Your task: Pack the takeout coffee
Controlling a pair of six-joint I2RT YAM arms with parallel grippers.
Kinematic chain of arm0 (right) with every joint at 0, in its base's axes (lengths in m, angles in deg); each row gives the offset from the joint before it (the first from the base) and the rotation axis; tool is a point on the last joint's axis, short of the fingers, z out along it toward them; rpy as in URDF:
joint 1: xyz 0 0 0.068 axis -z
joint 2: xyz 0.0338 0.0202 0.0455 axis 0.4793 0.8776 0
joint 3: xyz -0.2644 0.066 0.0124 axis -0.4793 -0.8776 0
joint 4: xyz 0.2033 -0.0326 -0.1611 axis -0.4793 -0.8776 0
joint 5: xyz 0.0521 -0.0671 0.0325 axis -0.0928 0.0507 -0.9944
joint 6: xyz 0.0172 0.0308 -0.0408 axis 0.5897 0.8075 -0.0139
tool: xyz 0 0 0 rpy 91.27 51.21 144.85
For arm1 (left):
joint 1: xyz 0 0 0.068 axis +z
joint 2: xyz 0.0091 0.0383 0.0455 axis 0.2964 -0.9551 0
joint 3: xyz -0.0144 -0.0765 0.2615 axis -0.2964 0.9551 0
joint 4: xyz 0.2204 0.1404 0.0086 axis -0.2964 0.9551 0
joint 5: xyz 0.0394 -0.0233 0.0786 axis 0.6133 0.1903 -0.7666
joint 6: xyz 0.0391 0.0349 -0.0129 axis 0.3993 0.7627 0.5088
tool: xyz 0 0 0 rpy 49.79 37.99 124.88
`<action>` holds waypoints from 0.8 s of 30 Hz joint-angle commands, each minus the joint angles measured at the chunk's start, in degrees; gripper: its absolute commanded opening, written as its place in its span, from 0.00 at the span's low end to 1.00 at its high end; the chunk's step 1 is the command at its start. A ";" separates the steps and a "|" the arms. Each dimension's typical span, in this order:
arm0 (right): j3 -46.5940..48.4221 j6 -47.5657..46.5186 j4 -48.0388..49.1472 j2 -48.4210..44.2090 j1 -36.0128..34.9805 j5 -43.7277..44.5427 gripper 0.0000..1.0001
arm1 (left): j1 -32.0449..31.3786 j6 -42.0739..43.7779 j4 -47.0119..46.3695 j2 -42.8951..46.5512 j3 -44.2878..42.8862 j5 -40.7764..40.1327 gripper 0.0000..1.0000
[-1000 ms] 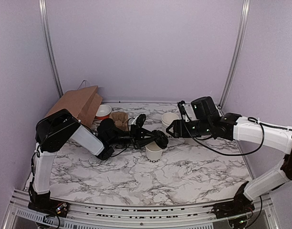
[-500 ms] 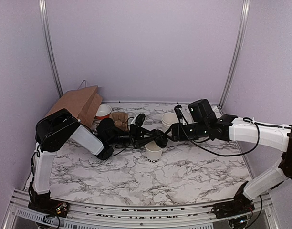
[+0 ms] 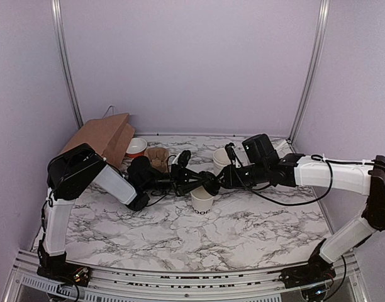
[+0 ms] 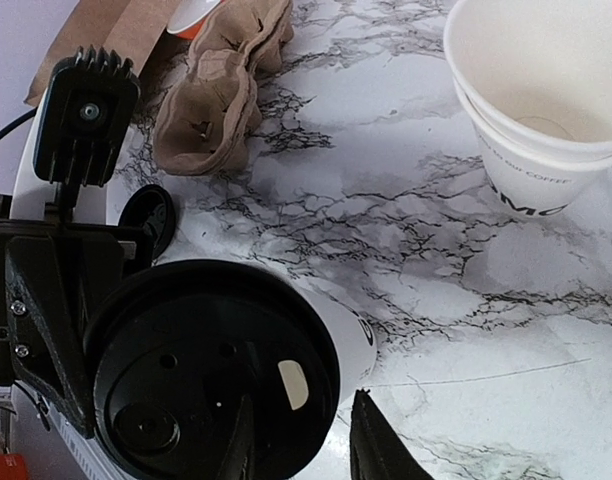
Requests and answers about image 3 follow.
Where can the white paper coffee cup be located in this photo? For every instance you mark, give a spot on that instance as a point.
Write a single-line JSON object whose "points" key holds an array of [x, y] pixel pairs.
{"points": [[201, 201]]}

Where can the aluminium right frame post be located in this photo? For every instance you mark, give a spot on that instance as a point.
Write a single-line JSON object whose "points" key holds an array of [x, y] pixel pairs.
{"points": [[315, 57]]}

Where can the red white paper cup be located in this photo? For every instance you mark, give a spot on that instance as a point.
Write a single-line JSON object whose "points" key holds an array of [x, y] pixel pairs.
{"points": [[136, 147]]}

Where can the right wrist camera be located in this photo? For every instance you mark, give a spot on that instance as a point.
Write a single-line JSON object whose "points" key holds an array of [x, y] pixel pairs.
{"points": [[233, 157]]}

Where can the black plastic cup lid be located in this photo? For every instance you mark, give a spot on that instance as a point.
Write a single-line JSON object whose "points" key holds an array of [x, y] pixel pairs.
{"points": [[210, 183]]}

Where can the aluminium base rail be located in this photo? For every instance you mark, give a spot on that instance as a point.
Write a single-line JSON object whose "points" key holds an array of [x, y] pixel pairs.
{"points": [[111, 284]]}

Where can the brown pulp cup carrier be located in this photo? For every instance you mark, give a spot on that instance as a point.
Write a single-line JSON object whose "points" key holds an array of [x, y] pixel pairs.
{"points": [[158, 157]]}

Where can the aluminium frame post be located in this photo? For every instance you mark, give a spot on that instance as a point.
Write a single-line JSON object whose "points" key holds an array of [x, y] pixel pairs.
{"points": [[65, 62], [315, 57]]}

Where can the aluminium left frame post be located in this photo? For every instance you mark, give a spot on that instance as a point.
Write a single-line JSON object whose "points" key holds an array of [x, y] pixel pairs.
{"points": [[65, 62]]}

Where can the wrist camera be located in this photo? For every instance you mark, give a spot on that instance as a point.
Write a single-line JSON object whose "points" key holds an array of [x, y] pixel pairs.
{"points": [[233, 157], [183, 158]]}

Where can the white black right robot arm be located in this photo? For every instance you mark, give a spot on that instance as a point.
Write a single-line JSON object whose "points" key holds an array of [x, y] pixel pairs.
{"points": [[366, 177]]}

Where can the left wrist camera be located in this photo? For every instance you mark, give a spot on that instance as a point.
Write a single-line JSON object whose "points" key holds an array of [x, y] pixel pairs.
{"points": [[183, 158]]}

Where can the stacked white paper cups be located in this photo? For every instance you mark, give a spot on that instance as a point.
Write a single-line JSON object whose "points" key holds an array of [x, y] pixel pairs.
{"points": [[220, 160]]}

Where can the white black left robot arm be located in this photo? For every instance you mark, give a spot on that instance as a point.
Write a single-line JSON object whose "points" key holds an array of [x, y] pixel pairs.
{"points": [[71, 173]]}

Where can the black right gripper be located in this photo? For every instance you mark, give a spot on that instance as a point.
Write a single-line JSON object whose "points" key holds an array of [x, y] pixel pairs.
{"points": [[231, 182]]}

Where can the brown paper bag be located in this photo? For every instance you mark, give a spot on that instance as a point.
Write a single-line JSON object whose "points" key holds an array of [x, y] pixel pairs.
{"points": [[109, 137]]}

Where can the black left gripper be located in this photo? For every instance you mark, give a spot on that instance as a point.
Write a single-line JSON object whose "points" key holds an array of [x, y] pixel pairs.
{"points": [[179, 177]]}

